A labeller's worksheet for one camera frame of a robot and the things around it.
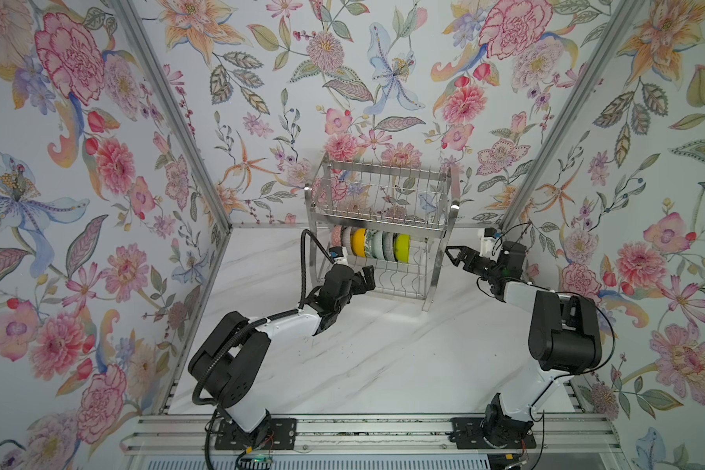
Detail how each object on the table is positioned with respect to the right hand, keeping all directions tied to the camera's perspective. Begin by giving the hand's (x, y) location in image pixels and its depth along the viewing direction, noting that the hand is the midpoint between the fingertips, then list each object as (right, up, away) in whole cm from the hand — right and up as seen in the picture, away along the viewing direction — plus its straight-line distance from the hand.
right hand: (452, 247), depth 95 cm
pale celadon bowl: (-24, +1, +5) cm, 25 cm away
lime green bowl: (-16, 0, +4) cm, 16 cm away
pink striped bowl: (-34, +3, +6) cm, 35 cm away
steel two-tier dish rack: (-7, +19, +19) cm, 28 cm away
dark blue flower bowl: (-20, +1, +5) cm, 21 cm away
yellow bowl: (-30, +2, +6) cm, 31 cm away
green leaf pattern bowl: (-27, +2, +7) cm, 28 cm away
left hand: (-28, -7, -7) cm, 29 cm away
